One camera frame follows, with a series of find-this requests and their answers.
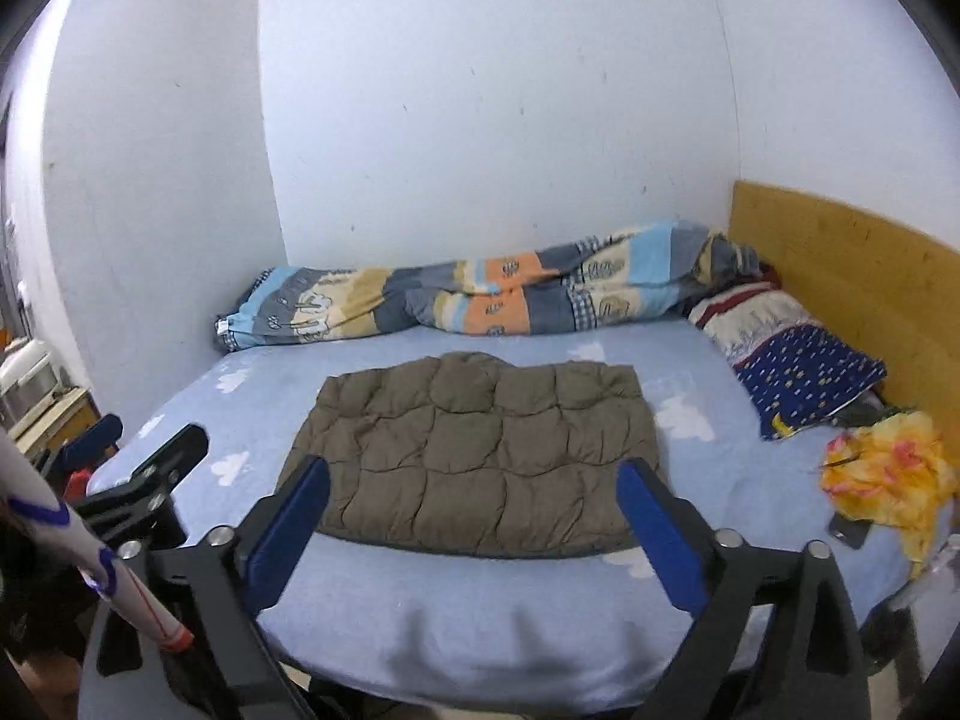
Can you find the wooden table with trays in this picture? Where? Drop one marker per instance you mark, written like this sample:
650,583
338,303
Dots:
64,412

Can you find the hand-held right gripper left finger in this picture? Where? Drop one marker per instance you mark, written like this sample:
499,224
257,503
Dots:
289,532

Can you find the olive padded jacket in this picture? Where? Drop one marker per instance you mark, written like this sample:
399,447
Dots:
465,442

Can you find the yellow floral cloth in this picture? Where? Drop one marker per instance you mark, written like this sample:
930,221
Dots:
892,480

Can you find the dark cloth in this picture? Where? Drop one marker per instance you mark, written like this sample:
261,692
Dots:
874,405

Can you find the wooden headboard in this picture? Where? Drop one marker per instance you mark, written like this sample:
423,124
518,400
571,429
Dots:
862,270

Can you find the black phone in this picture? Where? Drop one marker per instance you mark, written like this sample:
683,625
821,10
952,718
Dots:
851,531

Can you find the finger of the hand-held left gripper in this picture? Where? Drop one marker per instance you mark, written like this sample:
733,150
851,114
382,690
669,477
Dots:
172,454
90,441

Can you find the patchwork printed blanket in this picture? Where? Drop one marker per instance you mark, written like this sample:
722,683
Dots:
510,292

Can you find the red white blue printed pillow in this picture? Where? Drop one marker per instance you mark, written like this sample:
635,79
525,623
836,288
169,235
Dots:
795,360

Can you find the red plastic bag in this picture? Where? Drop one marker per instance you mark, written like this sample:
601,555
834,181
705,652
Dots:
76,481

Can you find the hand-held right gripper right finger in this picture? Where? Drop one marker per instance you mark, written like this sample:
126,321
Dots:
660,532

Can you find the white rice cooker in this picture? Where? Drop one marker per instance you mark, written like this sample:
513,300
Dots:
26,382

